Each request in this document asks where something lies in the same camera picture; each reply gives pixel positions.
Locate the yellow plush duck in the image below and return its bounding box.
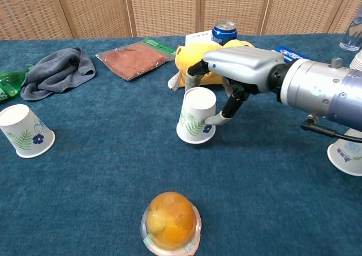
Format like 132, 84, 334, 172
167, 39, 255, 92

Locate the white printed paper cup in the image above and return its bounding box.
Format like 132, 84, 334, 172
0, 104, 56, 159
175, 87, 217, 145
327, 127, 362, 177
349, 49, 362, 71

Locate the orange fruit jelly cup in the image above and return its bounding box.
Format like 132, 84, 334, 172
140, 191, 202, 256

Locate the blue toothpaste box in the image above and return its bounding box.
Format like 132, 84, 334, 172
271, 45, 305, 64

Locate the blue drink can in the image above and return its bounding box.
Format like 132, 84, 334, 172
211, 20, 238, 46

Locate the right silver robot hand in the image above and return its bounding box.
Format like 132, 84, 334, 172
186, 46, 285, 126

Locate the green plastic soda bottle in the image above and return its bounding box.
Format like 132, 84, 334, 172
0, 65, 35, 104

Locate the white cardboard box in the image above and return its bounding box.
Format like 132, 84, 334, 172
185, 31, 216, 46

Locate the clear plastic water bottle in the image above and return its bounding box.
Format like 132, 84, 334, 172
339, 5, 362, 52

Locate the grey microfibre cloth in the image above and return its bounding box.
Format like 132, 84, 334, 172
20, 47, 96, 102

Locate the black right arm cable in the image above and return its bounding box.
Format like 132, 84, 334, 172
300, 116, 362, 143

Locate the blue felt table cover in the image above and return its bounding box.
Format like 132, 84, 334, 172
0, 33, 362, 256

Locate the brown cloth in clear packet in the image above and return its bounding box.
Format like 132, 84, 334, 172
95, 37, 178, 82

